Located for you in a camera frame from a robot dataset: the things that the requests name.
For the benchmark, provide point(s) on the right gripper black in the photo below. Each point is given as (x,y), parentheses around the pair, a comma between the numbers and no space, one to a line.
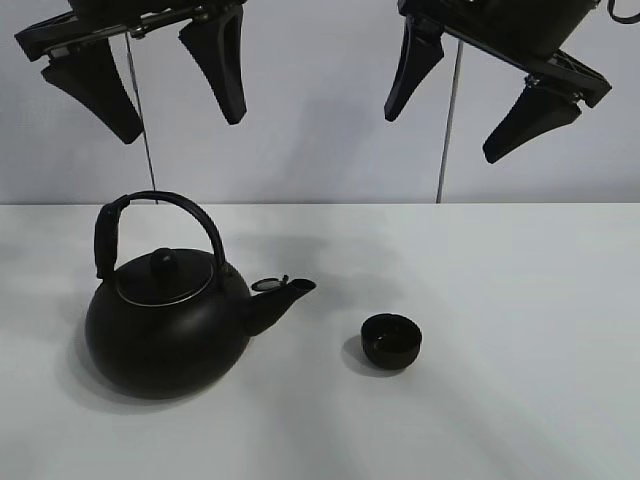
(525,34)

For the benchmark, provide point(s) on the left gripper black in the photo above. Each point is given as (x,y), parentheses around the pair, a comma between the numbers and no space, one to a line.
(91,77)

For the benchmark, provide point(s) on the black round teapot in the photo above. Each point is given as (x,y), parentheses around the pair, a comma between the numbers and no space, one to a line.
(175,319)

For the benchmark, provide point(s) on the small black teacup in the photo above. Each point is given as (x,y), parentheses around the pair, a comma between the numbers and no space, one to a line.
(390,342)

